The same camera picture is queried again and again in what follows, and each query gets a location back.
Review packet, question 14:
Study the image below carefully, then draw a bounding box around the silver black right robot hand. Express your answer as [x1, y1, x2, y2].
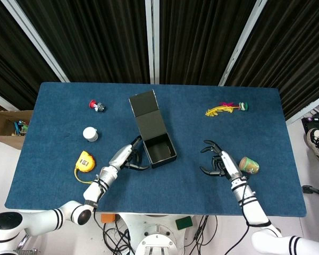
[199, 140, 244, 181]

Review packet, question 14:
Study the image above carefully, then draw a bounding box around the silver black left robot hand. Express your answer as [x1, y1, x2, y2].
[108, 135, 152, 172]

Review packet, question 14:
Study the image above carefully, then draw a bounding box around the black foldable cardboard box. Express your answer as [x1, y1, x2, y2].
[128, 89, 178, 169]

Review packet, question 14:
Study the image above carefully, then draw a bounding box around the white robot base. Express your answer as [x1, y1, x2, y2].
[121, 214, 195, 255]

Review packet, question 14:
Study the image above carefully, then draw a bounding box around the brown cardboard box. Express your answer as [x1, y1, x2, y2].
[0, 98, 33, 150]

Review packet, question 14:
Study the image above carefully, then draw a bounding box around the green printed paper cup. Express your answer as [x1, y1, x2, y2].
[238, 156, 260, 175]

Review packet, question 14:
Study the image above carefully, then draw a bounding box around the yellow tape measure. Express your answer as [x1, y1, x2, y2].
[73, 150, 96, 184]

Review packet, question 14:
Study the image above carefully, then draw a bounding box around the white plastic jar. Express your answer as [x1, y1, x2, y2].
[82, 126, 99, 142]

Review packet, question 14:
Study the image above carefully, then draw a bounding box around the blue felt table mat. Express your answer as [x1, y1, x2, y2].
[4, 81, 307, 217]

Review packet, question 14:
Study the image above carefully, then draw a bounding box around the yellow pink feather shuttlecock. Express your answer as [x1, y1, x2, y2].
[205, 101, 249, 117]

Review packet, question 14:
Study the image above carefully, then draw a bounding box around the red and grey toy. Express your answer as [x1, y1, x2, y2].
[89, 99, 106, 113]

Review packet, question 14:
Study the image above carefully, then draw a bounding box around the green block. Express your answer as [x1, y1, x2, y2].
[175, 216, 194, 231]

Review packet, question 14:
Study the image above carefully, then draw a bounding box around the black stand leg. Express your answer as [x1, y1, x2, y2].
[302, 185, 319, 200]

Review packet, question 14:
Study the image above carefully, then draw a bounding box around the colourful small tools pile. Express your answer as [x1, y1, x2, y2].
[13, 120, 30, 137]

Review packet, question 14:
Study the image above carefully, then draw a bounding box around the black pleated curtain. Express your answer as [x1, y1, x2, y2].
[159, 0, 261, 86]
[15, 0, 151, 84]
[0, 0, 61, 111]
[224, 0, 319, 121]

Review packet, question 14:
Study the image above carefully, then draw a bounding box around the black cable tangle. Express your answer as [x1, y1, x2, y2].
[103, 215, 136, 255]
[184, 214, 219, 255]

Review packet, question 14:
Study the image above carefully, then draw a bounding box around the black device with cables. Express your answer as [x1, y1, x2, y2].
[300, 110, 319, 133]

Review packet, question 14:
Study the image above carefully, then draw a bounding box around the white metal partition post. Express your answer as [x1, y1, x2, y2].
[286, 90, 319, 125]
[219, 0, 268, 87]
[145, 0, 161, 85]
[0, 0, 70, 83]
[0, 88, 20, 112]

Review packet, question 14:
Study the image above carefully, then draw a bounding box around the chrome metal handle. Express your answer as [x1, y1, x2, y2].
[15, 233, 39, 255]

